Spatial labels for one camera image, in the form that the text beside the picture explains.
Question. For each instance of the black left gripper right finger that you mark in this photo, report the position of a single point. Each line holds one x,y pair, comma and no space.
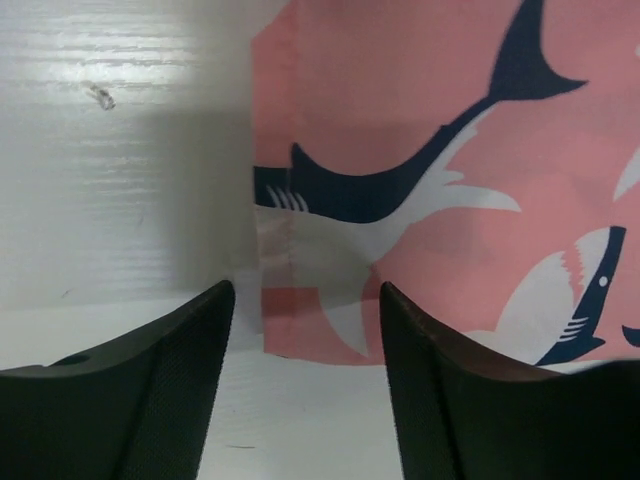
464,411

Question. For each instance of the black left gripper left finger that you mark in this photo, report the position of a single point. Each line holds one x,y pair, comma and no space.
135,407

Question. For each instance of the pink shark print shorts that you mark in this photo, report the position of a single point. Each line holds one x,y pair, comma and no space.
483,156

